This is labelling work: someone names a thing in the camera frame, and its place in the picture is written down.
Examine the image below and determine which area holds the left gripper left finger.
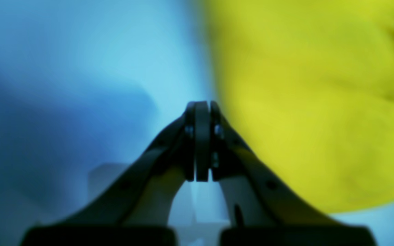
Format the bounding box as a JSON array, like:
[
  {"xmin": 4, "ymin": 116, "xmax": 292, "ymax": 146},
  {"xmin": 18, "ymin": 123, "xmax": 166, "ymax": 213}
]
[{"xmin": 21, "ymin": 101, "xmax": 211, "ymax": 246}]

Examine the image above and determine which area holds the orange yellow t-shirt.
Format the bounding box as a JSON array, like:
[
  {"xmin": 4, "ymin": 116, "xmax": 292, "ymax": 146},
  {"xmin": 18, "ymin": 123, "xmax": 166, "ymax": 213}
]
[{"xmin": 202, "ymin": 0, "xmax": 394, "ymax": 213}]

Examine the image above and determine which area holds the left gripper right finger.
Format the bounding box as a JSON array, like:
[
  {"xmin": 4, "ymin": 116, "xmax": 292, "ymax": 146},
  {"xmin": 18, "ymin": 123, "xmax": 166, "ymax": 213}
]
[{"xmin": 210, "ymin": 101, "xmax": 376, "ymax": 246}]

